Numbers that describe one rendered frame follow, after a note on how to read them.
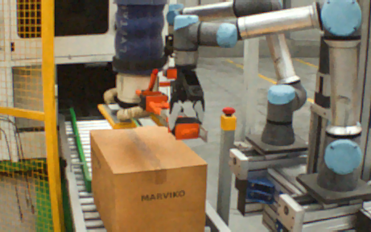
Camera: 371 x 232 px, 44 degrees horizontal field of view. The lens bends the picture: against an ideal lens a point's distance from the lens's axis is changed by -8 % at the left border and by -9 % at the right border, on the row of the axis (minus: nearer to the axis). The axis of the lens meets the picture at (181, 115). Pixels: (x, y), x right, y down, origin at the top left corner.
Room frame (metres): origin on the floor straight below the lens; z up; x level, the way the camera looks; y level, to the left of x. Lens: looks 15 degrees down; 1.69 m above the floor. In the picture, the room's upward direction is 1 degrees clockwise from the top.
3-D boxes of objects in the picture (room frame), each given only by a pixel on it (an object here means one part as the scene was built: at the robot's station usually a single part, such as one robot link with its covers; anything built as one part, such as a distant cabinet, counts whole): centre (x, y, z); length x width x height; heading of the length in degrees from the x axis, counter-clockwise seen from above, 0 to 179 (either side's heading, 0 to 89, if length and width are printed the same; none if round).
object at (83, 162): (3.20, 0.76, 0.60); 1.60 x 0.10 x 0.09; 16
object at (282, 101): (1.98, -0.42, 1.20); 0.13 x 0.12 x 0.14; 146
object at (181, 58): (1.53, -0.01, 1.45); 0.08 x 0.08 x 0.05
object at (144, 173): (2.14, 0.18, 0.75); 0.60 x 0.40 x 0.40; 20
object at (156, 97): (1.85, 0.11, 1.23); 0.10 x 0.08 x 0.06; 110
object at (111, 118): (2.05, 0.28, 1.13); 0.34 x 0.10 x 0.05; 20
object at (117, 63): (2.08, 0.19, 1.35); 0.23 x 0.23 x 0.04
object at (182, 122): (1.52, 0.00, 1.23); 0.08 x 0.07 x 0.05; 20
